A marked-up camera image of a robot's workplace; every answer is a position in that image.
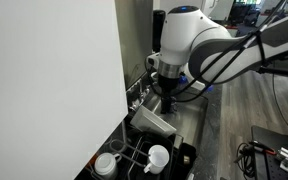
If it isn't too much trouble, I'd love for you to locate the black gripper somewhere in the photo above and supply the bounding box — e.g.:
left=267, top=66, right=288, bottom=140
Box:
left=158, top=75, right=179, bottom=114

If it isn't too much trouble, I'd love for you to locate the white cup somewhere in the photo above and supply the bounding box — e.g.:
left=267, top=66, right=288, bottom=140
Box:
left=144, top=145, right=170, bottom=174

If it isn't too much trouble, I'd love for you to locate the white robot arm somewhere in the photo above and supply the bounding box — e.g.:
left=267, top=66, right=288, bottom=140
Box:
left=153, top=6, right=288, bottom=114

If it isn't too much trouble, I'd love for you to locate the stainless steel sink basin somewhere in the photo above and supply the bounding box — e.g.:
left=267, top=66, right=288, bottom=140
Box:
left=144, top=93, right=208, bottom=149

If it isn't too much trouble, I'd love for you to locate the white plate in rack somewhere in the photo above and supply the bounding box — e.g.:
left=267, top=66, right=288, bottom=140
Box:
left=130, top=106, right=177, bottom=137

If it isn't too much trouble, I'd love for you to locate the chrome sink faucet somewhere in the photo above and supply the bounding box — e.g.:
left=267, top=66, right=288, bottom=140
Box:
left=127, top=79, right=150, bottom=111

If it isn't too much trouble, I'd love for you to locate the white upside-down mug in rack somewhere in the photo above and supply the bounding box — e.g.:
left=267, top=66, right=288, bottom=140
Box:
left=94, top=153, right=122, bottom=180

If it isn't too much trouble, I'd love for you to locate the black equipment table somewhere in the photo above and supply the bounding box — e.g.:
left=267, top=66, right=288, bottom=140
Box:
left=250, top=125, right=288, bottom=180

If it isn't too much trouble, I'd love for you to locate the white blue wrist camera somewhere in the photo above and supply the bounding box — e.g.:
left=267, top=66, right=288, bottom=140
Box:
left=180, top=75, right=214, bottom=92

